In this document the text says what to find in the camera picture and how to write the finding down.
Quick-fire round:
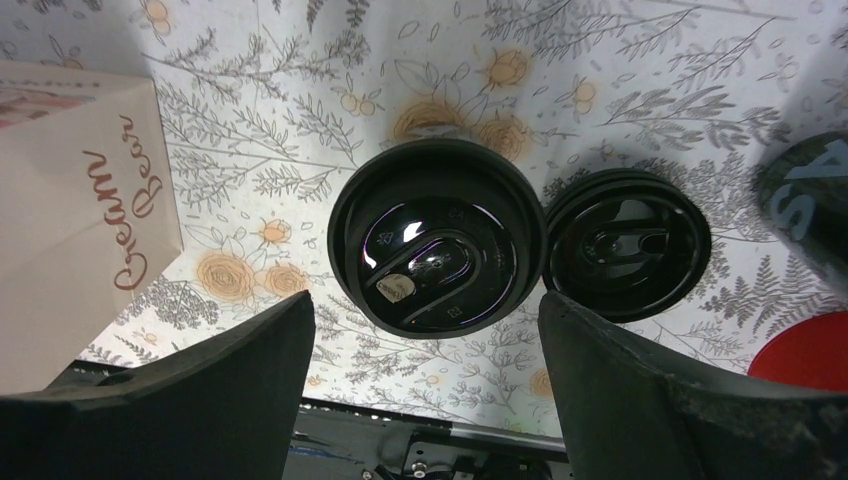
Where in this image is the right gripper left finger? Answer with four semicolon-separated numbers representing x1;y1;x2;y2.
1;291;315;479

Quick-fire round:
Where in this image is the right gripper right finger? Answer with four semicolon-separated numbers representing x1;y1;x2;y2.
538;291;847;479

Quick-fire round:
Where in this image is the brown paper bag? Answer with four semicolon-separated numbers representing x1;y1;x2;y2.
1;60;183;395

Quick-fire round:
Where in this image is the black coffee cup lid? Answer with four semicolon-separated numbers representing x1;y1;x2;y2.
327;139;548;339

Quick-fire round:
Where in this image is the stack of black cups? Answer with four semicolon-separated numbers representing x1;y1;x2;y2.
756;130;847;299

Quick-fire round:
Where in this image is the red cup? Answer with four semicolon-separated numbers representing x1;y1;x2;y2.
747;312;847;393

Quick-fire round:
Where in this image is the floral table mat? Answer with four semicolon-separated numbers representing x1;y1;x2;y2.
1;1;847;437

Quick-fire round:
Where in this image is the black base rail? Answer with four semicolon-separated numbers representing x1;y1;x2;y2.
47;370;572;479

